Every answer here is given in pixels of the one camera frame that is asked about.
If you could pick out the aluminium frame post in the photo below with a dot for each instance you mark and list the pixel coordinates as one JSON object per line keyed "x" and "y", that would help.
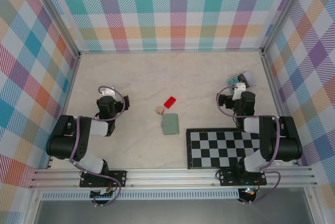
{"x": 56, "y": 14}
{"x": 284, "y": 12}

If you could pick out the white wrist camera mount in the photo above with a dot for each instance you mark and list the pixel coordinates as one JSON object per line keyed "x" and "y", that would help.
{"x": 239, "y": 88}
{"x": 107, "y": 91}

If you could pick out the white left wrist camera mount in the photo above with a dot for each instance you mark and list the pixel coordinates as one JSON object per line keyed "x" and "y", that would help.
{"x": 107, "y": 91}

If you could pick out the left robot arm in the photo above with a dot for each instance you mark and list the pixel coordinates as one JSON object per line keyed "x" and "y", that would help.
{"x": 60, "y": 143}

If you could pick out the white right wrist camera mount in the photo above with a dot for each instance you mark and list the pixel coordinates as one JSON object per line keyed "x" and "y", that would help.
{"x": 239, "y": 88}

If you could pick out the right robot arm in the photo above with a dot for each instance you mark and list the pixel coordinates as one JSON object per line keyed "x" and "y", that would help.
{"x": 285, "y": 143}

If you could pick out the small controller board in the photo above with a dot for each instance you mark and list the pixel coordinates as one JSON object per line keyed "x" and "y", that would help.
{"x": 103, "y": 194}
{"x": 248, "y": 192}

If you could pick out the teal patterned card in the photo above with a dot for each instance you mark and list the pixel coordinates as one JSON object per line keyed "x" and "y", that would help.
{"x": 233, "y": 80}

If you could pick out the aluminium back frame rail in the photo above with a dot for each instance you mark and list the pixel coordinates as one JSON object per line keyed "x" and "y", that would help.
{"x": 170, "y": 51}

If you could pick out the aluminium side frame rail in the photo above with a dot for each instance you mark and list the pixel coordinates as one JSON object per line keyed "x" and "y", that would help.
{"x": 71, "y": 82}
{"x": 272, "y": 82}

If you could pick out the black white checkerboard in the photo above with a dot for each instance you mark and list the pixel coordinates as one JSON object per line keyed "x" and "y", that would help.
{"x": 209, "y": 145}

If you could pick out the grey metal shelf panel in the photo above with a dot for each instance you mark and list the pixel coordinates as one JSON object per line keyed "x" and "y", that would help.
{"x": 170, "y": 213}

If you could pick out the green card holder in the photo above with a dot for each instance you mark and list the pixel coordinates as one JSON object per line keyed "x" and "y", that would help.
{"x": 170, "y": 125}

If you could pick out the dark card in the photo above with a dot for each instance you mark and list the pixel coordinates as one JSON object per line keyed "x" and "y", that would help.
{"x": 241, "y": 78}

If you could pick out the wide aluminium base rail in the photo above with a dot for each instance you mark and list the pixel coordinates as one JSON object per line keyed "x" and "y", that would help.
{"x": 170, "y": 177}

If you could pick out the tan wooden block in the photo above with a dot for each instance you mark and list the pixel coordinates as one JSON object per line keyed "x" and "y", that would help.
{"x": 160, "y": 110}

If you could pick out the red block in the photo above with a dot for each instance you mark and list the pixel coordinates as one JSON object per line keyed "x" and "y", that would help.
{"x": 170, "y": 102}

